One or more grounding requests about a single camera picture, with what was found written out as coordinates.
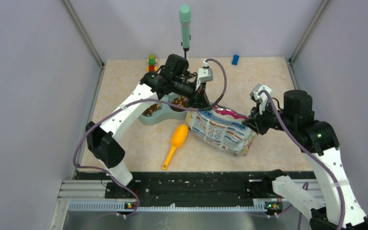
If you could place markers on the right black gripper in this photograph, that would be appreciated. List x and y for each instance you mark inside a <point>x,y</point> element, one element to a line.
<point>257,120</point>

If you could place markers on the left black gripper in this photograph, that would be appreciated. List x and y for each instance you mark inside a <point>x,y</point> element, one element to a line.
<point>201,99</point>

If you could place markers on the cat food bag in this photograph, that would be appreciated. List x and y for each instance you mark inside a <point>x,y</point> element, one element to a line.
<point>222,128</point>

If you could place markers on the yellow plastic scoop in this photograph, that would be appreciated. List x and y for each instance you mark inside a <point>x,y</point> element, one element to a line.
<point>177,140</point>

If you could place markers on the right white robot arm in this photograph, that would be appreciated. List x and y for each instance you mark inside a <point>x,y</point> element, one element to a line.
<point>317,140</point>

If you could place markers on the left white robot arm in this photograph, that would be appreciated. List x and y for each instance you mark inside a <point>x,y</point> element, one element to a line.
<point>103,137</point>

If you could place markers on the green double pet bowl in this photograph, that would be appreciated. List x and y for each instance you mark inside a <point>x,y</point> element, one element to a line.
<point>150,121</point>

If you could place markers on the blue block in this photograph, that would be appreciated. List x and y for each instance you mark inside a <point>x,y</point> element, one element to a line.
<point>235,59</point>

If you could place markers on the colourful toy block figure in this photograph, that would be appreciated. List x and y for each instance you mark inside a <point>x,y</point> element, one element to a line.
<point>152,63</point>

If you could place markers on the green microphone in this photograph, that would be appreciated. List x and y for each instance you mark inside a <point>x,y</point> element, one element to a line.
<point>185,19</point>

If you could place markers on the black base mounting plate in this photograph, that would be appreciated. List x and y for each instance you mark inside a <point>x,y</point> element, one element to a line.
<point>187,189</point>

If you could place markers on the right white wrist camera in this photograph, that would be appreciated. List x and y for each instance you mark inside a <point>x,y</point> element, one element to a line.
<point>260,98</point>

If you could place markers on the grey cable duct strip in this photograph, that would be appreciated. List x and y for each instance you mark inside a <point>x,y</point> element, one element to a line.
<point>117,206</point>

